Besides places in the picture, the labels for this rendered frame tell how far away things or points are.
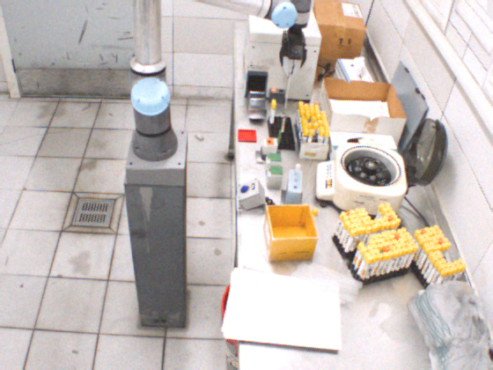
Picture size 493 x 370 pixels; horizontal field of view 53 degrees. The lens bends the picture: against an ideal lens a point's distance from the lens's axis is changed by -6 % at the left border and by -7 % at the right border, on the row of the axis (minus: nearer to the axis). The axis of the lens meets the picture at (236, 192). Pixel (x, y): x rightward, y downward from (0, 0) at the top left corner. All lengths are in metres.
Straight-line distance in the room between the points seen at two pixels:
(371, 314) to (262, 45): 1.08
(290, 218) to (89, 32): 2.27
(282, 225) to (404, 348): 0.52
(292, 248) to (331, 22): 1.28
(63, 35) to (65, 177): 0.97
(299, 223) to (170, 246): 0.56
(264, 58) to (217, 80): 1.61
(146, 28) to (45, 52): 2.09
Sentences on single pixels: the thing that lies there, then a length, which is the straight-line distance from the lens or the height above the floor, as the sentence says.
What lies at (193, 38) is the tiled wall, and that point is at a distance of 3.49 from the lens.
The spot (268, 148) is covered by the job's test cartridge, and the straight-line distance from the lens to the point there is 1.79.
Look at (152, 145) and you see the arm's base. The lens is 1.67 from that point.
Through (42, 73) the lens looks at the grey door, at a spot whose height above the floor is 0.20.
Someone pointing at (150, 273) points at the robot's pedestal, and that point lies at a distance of 2.09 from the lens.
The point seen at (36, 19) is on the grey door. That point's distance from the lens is 3.57.
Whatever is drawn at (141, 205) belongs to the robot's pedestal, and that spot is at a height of 0.77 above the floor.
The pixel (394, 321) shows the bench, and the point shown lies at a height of 0.88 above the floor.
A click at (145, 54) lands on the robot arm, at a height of 1.25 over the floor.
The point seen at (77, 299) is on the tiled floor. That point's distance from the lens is 2.55.
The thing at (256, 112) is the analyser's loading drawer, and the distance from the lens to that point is 1.98.
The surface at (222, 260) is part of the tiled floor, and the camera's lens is 2.64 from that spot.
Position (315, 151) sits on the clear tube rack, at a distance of 1.86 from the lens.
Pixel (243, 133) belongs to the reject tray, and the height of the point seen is 0.88.
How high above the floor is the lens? 2.05
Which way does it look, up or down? 43 degrees down
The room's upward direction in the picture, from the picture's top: 5 degrees clockwise
